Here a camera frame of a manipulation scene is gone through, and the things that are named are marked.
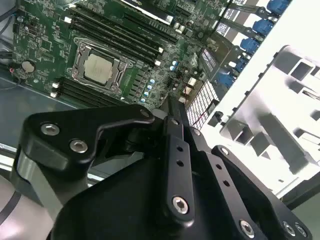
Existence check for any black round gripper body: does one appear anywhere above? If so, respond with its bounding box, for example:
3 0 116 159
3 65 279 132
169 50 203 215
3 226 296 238
51 158 242 240

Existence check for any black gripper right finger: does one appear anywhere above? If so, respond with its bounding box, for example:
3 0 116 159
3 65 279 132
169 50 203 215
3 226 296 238
177 99 313 240

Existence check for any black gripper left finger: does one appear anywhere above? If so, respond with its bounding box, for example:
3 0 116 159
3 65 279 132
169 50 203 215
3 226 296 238
13 97 197 225

